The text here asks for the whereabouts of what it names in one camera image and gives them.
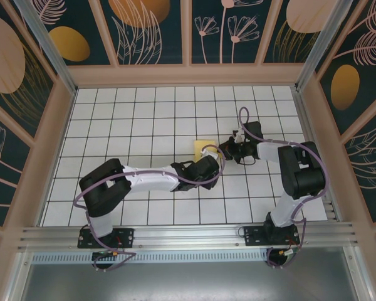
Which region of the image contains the yellow cloth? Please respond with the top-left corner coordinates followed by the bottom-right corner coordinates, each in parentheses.
top-left (193, 139), bottom-right (222, 164)

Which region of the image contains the white grid mat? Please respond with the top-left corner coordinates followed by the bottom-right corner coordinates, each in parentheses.
top-left (39, 87), bottom-right (329, 226)

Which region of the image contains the grey metal panel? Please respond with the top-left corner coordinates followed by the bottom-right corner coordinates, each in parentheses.
top-left (18, 262), bottom-right (360, 301)

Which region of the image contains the black connector box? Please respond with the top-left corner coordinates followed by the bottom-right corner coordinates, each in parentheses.
top-left (91, 249), bottom-right (125, 261)

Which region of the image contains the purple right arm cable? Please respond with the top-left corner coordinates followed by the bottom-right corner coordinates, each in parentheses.
top-left (238, 107), bottom-right (330, 270)

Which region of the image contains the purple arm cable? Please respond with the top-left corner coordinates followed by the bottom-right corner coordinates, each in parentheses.
top-left (238, 107), bottom-right (330, 270)
top-left (74, 147), bottom-right (225, 272)

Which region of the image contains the aluminium frame rail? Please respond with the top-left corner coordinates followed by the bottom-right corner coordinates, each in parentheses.
top-left (17, 221), bottom-right (360, 251)

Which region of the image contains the aluminium side rail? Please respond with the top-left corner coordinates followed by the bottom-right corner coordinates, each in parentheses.
top-left (293, 89), bottom-right (343, 223)

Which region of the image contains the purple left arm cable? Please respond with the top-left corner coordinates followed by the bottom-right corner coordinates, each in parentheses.
top-left (74, 147), bottom-right (225, 272)

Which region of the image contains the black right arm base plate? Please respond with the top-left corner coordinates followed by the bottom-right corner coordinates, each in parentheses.
top-left (243, 224), bottom-right (300, 247)

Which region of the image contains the perforated grey cable duct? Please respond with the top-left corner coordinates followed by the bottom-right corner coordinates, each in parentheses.
top-left (31, 253), bottom-right (270, 264)

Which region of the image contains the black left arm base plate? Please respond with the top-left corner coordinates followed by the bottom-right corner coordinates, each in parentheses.
top-left (77, 227), bottom-right (135, 249)

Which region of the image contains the aluminium corner post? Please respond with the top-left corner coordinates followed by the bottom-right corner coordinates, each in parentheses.
top-left (295, 0), bottom-right (361, 92)
top-left (14, 0), bottom-right (79, 95)

